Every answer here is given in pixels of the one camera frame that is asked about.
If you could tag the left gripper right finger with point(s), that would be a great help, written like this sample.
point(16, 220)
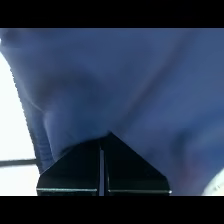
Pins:
point(133, 170)

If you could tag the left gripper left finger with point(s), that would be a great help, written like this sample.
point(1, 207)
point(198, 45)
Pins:
point(75, 173)

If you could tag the navy blue pants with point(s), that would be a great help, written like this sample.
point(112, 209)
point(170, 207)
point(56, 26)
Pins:
point(126, 80)

